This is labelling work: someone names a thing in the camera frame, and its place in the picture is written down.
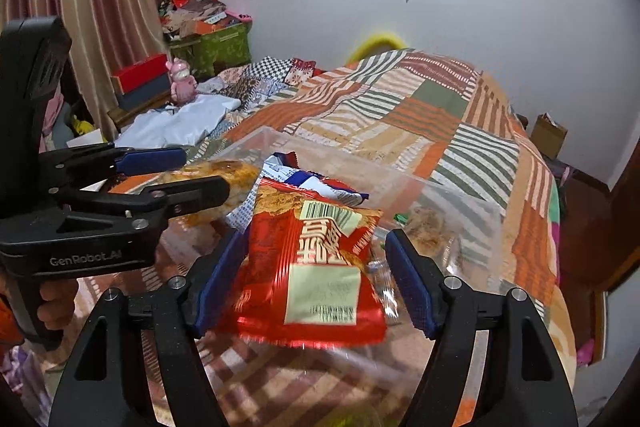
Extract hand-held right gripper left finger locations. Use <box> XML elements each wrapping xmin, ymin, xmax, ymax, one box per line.
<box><xmin>47</xmin><ymin>228</ymin><xmax>251</xmax><ymax>427</ymax></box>

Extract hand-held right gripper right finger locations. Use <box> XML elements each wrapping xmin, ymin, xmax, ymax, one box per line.
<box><xmin>384</xmin><ymin>228</ymin><xmax>581</xmax><ymax>427</ymax></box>

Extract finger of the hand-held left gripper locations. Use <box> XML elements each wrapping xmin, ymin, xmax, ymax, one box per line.
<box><xmin>50</xmin><ymin>176</ymin><xmax>232</xmax><ymax>228</ymax></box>
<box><xmin>40</xmin><ymin>146</ymin><xmax>188</xmax><ymax>188</ymax></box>

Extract clear plastic container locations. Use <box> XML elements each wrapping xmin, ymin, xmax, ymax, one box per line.
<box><xmin>165</xmin><ymin>126</ymin><xmax>506</xmax><ymax>358</ymax></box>

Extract clear bag of golden snacks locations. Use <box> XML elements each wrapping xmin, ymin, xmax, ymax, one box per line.
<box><xmin>160</xmin><ymin>159</ymin><xmax>263</xmax><ymax>228</ymax></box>

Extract red snack packet beige label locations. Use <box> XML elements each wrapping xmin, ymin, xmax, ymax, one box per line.
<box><xmin>217</xmin><ymin>177</ymin><xmax>388</xmax><ymax>348</ymax></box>

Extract blue and white snack packet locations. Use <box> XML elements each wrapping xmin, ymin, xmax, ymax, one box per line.
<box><xmin>227</xmin><ymin>152</ymin><xmax>370</xmax><ymax>233</ymax></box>

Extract clear bag of brown snacks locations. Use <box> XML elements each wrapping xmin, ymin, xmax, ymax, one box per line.
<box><xmin>405</xmin><ymin>204</ymin><xmax>463</xmax><ymax>258</ymax></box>

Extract person's left hand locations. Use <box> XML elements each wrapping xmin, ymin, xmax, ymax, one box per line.
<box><xmin>39</xmin><ymin>281</ymin><xmax>80</xmax><ymax>333</ymax></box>

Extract white cloth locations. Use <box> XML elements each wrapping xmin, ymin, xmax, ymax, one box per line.
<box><xmin>114</xmin><ymin>96</ymin><xmax>241</xmax><ymax>148</ymax></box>

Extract wooden nightstand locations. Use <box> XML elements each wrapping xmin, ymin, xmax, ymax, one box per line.
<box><xmin>107</xmin><ymin>104</ymin><xmax>168</xmax><ymax>134</ymax></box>

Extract dark grey box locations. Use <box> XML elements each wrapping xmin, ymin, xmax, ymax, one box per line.
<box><xmin>117</xmin><ymin>77</ymin><xmax>173</xmax><ymax>110</ymax></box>

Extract pink rabbit toy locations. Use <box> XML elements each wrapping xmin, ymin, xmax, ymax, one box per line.
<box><xmin>166</xmin><ymin>57</ymin><xmax>198</xmax><ymax>105</ymax></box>

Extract red gift box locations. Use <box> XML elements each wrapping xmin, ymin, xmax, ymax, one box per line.
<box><xmin>111</xmin><ymin>53</ymin><xmax>170</xmax><ymax>92</ymax></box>

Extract green patterned storage box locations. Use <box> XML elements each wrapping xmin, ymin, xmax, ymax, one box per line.
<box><xmin>169</xmin><ymin>23</ymin><xmax>252</xmax><ymax>78</ymax></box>

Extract checkered patchwork cloth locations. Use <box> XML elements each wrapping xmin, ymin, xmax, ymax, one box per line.
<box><xmin>197</xmin><ymin>56</ymin><xmax>318</xmax><ymax>118</ymax></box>

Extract pile of papers and clothes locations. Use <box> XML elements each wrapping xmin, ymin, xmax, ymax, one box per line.
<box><xmin>159</xmin><ymin>0</ymin><xmax>251</xmax><ymax>40</ymax></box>

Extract small cardboard box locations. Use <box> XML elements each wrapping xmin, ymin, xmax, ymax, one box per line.
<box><xmin>530</xmin><ymin>113</ymin><xmax>568</xmax><ymax>160</ymax></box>

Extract wooden wardrobe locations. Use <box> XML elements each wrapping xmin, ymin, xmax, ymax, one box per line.
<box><xmin>557</xmin><ymin>147</ymin><xmax>640</xmax><ymax>295</ymax></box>

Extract yellow foam tube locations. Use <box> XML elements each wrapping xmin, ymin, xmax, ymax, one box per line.
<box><xmin>347</xmin><ymin>32</ymin><xmax>408</xmax><ymax>62</ymax></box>

